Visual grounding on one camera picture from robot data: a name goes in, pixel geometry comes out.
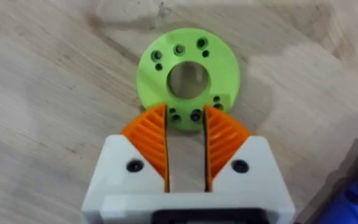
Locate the right gripper white and orange right finger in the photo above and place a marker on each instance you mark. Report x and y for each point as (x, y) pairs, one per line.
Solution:
(244, 161)

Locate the green disc with holes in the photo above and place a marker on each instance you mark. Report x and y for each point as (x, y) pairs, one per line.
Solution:
(187, 77)

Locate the blue electric screwdriver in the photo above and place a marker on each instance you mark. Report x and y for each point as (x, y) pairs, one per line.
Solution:
(351, 202)

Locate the right gripper white and orange left finger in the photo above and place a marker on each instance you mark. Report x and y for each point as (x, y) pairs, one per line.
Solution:
(141, 155)

